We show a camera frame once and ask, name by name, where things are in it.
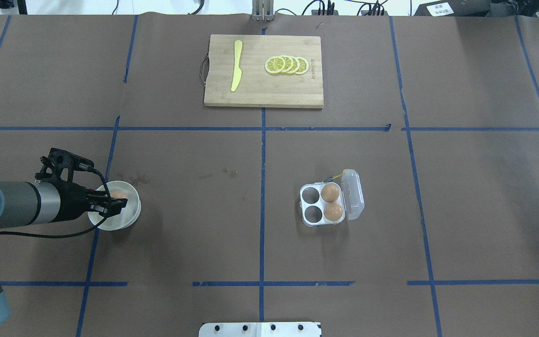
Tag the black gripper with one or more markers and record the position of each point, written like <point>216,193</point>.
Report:
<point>73,200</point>

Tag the brown egg from bowl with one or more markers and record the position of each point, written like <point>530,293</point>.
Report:
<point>119,194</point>

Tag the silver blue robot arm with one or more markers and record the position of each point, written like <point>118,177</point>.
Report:
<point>25,203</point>

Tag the clear plastic egg box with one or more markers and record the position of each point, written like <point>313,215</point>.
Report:
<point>351,199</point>

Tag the brown egg in box rear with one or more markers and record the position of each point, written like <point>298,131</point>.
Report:
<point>330,192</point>

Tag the brown egg in box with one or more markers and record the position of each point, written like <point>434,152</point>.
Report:
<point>330,192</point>
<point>333,212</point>

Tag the brown egg in box front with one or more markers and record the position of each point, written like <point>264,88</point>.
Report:
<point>333,212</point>

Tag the white bowl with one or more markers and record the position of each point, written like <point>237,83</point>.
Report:
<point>129,214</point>

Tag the yellow plastic knife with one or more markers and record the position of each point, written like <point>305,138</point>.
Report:
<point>237,72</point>

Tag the lemon slice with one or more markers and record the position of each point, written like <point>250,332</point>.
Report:
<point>295,64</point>
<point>288,62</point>
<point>275,65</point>
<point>303,66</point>

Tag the bamboo cutting board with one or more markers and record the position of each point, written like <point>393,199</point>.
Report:
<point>257,88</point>

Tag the yellow green rubber band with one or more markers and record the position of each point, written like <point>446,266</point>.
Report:
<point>332,178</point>

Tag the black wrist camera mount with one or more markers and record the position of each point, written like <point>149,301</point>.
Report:
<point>59,165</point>

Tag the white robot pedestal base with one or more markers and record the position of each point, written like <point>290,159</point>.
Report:
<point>261,329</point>

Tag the aluminium frame post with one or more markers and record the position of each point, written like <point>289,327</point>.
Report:
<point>263,10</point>

